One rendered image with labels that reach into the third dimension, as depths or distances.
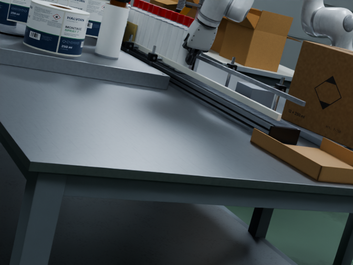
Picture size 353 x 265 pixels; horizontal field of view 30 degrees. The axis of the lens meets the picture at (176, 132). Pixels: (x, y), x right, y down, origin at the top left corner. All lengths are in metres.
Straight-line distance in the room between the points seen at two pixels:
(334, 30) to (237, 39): 1.91
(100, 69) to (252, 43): 2.21
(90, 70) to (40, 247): 0.97
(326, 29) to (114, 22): 0.82
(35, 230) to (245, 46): 3.18
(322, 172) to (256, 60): 2.77
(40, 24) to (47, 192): 1.01
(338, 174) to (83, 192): 0.65
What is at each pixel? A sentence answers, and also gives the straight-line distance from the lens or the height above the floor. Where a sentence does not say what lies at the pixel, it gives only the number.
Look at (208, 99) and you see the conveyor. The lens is 2.19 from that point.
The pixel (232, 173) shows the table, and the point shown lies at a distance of 1.47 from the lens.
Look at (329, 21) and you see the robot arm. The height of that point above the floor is 1.20.
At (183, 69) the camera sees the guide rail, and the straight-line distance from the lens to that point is 2.39.
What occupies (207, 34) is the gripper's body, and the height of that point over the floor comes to 1.05.
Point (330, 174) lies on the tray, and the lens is 1.65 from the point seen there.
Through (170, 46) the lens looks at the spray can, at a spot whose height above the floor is 0.96.
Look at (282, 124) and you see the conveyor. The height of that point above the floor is 0.88.
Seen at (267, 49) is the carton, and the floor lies 0.92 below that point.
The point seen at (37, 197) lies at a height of 0.75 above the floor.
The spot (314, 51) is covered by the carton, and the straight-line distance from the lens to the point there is 2.18.
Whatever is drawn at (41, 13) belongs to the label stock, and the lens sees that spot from 2.22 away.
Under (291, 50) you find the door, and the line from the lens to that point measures 7.87.
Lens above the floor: 1.21
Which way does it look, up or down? 13 degrees down
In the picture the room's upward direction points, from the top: 14 degrees clockwise
